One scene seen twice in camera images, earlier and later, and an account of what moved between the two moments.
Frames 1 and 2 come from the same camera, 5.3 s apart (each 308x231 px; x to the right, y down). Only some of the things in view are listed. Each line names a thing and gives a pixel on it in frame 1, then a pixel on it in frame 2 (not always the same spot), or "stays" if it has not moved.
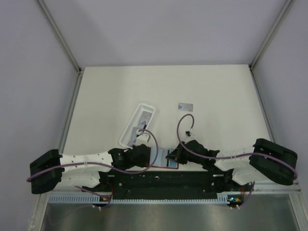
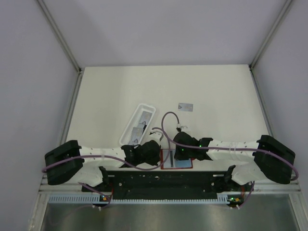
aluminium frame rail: (270, 187) stays
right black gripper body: (183, 157) -> (180, 154)
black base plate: (166, 183) stays
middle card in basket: (141, 126) stays
